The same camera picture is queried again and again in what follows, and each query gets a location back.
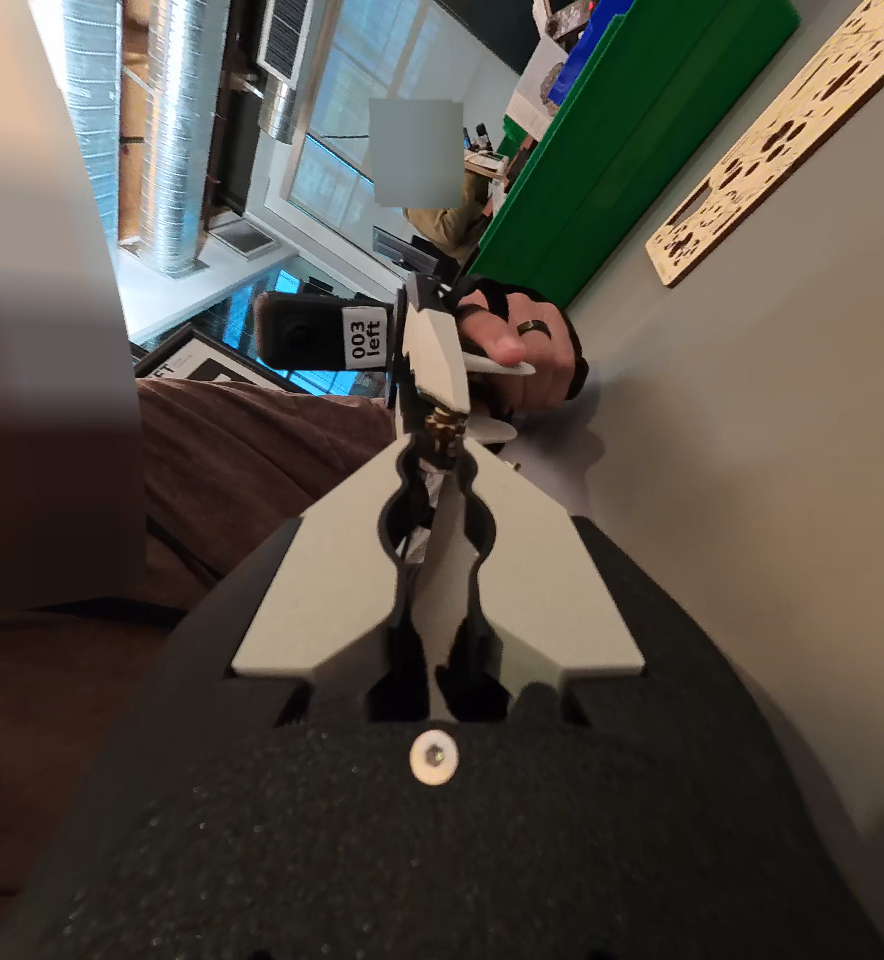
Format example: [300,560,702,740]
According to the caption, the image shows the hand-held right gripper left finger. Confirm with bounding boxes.
[229,436,434,714]

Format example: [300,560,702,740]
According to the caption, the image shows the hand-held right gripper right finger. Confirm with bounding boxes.
[438,436,647,702]

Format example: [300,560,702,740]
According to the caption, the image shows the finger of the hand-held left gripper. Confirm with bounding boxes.
[401,301,474,420]
[391,369,429,442]

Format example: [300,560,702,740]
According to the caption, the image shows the person's left forearm brown sleeve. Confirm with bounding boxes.
[136,377,399,595]

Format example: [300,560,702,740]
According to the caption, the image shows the laser-cut plywood parts sheet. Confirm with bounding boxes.
[646,0,884,290]

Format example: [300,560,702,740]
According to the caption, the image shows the person's left hand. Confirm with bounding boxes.
[457,288,581,415]

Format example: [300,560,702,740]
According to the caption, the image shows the framed black-white poster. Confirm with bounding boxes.
[133,322,302,393]

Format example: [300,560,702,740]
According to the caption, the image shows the white ceiling vent grille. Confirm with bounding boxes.
[208,216,279,261]

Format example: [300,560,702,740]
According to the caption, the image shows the black desk monitor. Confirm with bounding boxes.
[372,227,444,276]

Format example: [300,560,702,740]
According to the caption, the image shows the cluttered background desk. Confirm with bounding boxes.
[459,122,515,183]

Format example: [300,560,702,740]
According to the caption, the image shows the large glass window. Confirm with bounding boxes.
[286,0,504,228]

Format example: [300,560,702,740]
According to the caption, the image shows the white instruction sheet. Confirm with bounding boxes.
[505,33,572,138]

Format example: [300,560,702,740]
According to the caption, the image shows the green plastic bin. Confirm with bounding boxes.
[464,0,801,310]

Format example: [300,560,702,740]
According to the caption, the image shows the louvred ceiling vent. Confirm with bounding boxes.
[256,0,317,81]

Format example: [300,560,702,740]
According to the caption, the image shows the person's brown clothed torso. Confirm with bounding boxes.
[0,600,191,909]

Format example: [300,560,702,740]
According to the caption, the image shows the blue box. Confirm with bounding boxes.
[547,0,639,119]

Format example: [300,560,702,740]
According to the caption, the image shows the small round silver duct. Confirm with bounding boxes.
[257,78,302,145]

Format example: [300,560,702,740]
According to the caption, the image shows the silver air duct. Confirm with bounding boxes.
[59,0,212,280]

